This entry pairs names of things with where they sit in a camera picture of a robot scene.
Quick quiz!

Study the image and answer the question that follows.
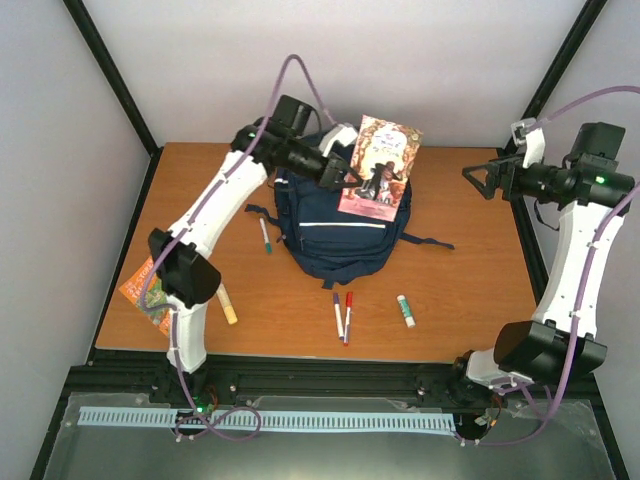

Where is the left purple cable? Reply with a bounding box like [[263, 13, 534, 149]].
[[138, 53, 337, 443]]

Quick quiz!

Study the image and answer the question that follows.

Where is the yellow glue stick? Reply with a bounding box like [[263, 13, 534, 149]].
[[216, 283, 238, 325]]

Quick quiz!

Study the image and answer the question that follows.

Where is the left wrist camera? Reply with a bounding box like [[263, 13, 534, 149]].
[[318, 123, 358, 157]]

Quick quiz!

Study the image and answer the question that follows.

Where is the orange Treehouse paperback book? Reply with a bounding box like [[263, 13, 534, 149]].
[[119, 257, 171, 337]]

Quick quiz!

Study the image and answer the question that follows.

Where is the clear acrylic front plate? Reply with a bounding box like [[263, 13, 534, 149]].
[[44, 394, 616, 479]]

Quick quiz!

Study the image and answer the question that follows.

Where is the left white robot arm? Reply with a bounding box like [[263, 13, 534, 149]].
[[148, 95, 362, 403]]

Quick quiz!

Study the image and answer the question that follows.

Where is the light blue cable duct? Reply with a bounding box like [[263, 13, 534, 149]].
[[77, 406, 456, 436]]

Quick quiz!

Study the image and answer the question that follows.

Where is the red capped marker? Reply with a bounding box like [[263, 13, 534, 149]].
[[343, 292, 353, 346]]

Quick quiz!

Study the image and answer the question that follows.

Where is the green capped marker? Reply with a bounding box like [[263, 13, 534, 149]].
[[259, 217, 273, 254]]

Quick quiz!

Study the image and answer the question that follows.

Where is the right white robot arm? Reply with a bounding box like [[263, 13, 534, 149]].
[[448, 119, 638, 406]]

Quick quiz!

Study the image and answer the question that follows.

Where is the green white glue stick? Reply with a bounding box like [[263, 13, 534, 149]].
[[396, 295, 416, 328]]

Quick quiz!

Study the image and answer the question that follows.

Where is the black aluminium frame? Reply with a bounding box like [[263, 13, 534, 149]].
[[31, 0, 605, 479]]

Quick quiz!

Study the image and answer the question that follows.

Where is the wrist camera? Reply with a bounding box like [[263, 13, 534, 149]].
[[318, 123, 358, 157], [510, 118, 546, 169]]

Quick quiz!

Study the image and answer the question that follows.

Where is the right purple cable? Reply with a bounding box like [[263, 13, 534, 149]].
[[457, 85, 640, 447]]

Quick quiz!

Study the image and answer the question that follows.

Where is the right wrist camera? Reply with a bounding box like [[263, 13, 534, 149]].
[[510, 118, 546, 169]]

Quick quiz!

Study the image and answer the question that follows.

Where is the purple capped marker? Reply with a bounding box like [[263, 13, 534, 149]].
[[332, 292, 345, 341]]

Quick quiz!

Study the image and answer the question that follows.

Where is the purple cable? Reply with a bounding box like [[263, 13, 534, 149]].
[[138, 53, 337, 443], [457, 85, 640, 447]]

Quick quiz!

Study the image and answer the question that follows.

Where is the navy blue backpack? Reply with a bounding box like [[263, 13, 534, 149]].
[[243, 124, 455, 290]]

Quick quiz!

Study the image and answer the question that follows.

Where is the pink illustrated paperback book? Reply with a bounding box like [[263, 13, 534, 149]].
[[338, 115, 423, 222]]

